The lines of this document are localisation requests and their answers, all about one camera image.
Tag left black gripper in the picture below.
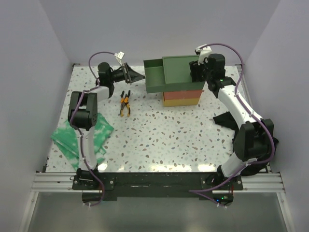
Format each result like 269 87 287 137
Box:
108 63 144 84

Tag orange black pliers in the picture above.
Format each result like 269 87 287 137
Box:
120 90 131 117

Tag orange drawer box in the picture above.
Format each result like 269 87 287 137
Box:
163 89 202 100

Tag green drawer box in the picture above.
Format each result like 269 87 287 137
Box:
143 55 205 93

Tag yellow drawer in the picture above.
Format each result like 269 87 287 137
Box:
163 98 200 107

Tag green white cloth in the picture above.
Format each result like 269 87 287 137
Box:
51 113 114 170

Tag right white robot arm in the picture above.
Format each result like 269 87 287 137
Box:
189 51 276 190

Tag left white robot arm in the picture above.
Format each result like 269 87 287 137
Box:
68 62 145 189

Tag black cloth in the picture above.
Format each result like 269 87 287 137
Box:
213 112 274 178

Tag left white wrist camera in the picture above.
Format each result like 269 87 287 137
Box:
114 51 125 66

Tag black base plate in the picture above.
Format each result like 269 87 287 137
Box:
70 170 243 203

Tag aluminium rail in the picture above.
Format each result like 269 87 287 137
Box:
31 173 285 193

